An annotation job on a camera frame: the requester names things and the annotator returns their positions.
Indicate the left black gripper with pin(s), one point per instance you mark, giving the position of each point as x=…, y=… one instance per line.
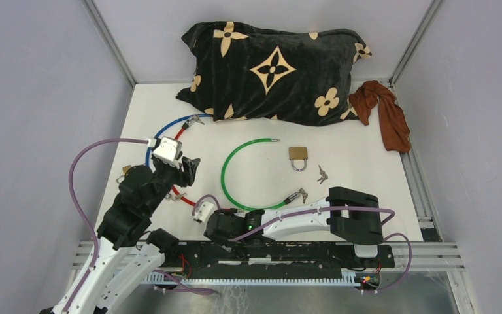
x=186, y=176

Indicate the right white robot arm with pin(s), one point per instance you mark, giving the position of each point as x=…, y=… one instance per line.
x=348, y=214

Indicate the brown cloth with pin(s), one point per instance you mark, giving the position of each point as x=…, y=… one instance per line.
x=394, y=129

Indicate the small brass padlock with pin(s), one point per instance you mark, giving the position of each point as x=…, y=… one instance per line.
x=125, y=169

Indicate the green cable lock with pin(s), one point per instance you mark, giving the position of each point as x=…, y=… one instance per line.
x=252, y=180

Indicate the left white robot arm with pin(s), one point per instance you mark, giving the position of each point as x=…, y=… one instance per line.
x=100, y=286

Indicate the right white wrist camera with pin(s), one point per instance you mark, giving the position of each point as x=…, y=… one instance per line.
x=203, y=211

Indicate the black floral pillow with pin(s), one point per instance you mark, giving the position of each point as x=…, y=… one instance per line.
x=244, y=72

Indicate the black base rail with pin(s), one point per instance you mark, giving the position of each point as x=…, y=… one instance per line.
x=276, y=263

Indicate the padlock keys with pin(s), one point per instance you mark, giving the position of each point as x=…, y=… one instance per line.
x=323, y=175

